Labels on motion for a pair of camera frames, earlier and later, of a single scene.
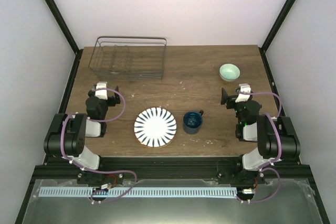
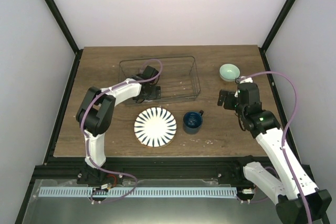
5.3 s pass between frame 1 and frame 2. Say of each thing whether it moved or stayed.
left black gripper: moved
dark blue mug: stayed
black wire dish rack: moved
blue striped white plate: stayed
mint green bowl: stayed
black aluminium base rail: stayed
